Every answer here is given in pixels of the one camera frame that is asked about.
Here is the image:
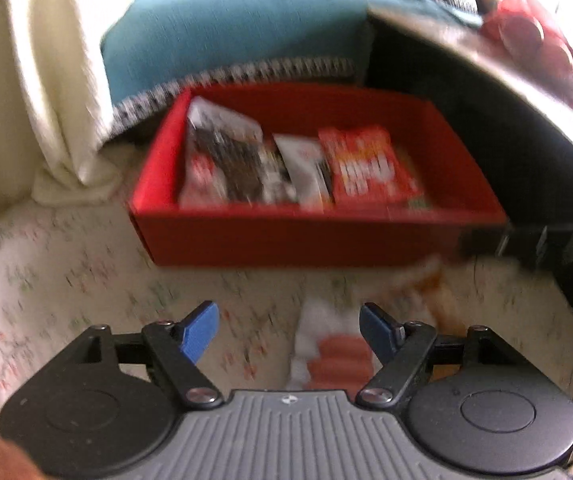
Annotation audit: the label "red snack packet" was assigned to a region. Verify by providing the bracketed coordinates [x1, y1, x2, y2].
[317, 125, 422, 206]

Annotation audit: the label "cream blanket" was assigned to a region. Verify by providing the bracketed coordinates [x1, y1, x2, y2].
[0, 0, 137, 256]

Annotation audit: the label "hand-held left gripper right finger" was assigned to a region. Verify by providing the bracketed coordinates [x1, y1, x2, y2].
[359, 302, 522, 407]

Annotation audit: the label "sausage packet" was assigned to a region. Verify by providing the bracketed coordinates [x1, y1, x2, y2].
[286, 299, 384, 392]

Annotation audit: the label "black and white snack packet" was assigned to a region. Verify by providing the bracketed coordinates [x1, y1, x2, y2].
[179, 97, 297, 207]

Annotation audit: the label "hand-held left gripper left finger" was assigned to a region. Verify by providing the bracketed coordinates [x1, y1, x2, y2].
[59, 301, 223, 407]

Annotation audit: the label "red packages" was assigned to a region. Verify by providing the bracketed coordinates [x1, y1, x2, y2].
[483, 0, 573, 133]

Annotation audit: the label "red cardboard box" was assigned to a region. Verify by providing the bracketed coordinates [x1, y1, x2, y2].
[127, 84, 509, 268]

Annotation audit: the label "floral white sheet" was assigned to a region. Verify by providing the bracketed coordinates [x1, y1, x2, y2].
[0, 145, 573, 421]

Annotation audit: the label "teal sofa cushion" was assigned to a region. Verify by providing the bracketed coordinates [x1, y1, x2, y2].
[99, 0, 484, 133]

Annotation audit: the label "white clear snack packet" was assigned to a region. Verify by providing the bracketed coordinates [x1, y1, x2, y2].
[272, 132, 336, 212]

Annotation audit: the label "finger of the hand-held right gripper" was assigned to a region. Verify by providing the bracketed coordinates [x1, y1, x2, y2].
[459, 226, 573, 275]

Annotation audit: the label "dark table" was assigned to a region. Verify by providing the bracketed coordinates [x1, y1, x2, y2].
[366, 2, 573, 401]

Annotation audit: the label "orange white snack packet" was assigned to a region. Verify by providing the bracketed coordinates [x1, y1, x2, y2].
[381, 255, 449, 328]

